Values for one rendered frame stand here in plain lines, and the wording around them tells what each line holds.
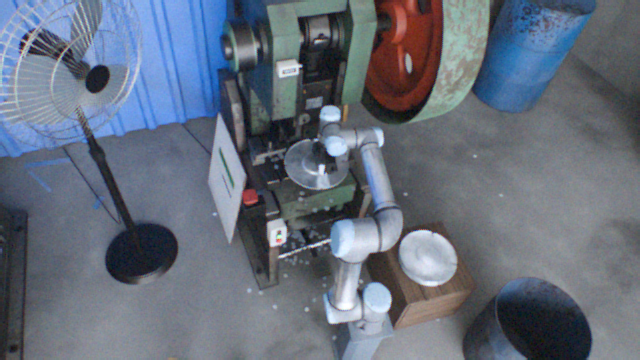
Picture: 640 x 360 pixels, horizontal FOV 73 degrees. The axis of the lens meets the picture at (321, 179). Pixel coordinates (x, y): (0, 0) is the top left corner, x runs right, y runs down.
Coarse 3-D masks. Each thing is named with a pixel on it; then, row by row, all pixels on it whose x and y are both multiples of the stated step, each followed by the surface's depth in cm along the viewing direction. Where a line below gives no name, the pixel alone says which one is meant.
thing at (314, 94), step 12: (312, 72) 170; (324, 72) 173; (312, 84) 168; (324, 84) 171; (312, 96) 173; (324, 96) 176; (300, 108) 176; (312, 108) 178; (288, 120) 190; (300, 120) 179; (312, 120) 183; (300, 132) 186; (312, 132) 185
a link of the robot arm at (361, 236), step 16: (336, 224) 139; (352, 224) 137; (368, 224) 138; (336, 240) 138; (352, 240) 135; (368, 240) 136; (352, 256) 139; (336, 272) 153; (352, 272) 147; (336, 288) 157; (352, 288) 154; (336, 304) 160; (352, 304) 161; (336, 320) 164; (352, 320) 167
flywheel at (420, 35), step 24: (384, 0) 175; (408, 0) 160; (432, 0) 143; (408, 24) 164; (432, 24) 151; (384, 48) 184; (408, 48) 168; (432, 48) 149; (384, 72) 190; (408, 72) 177; (432, 72) 152; (384, 96) 188; (408, 96) 170
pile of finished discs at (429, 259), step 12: (408, 240) 219; (420, 240) 220; (432, 240) 220; (444, 240) 221; (408, 252) 214; (420, 252) 214; (432, 252) 215; (444, 252) 216; (408, 264) 210; (420, 264) 211; (432, 264) 211; (444, 264) 212; (420, 276) 206; (432, 276) 207; (444, 276) 208
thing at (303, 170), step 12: (300, 144) 199; (288, 156) 193; (300, 156) 194; (312, 156) 194; (288, 168) 189; (300, 168) 190; (312, 168) 190; (300, 180) 186; (312, 180) 187; (324, 180) 187; (336, 180) 188
